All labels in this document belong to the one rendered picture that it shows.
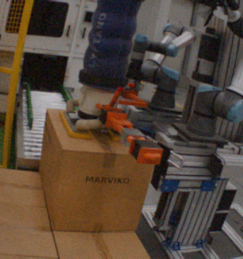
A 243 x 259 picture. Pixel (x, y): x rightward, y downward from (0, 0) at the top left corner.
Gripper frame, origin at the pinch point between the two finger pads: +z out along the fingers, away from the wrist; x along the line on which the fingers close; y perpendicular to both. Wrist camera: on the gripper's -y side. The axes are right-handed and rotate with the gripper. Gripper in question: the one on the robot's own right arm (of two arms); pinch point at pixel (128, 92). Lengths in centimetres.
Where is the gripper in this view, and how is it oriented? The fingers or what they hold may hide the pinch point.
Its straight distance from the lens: 192.3
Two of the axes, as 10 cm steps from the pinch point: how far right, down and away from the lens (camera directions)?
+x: 9.3, 0.9, 3.6
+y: 3.2, 3.2, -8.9
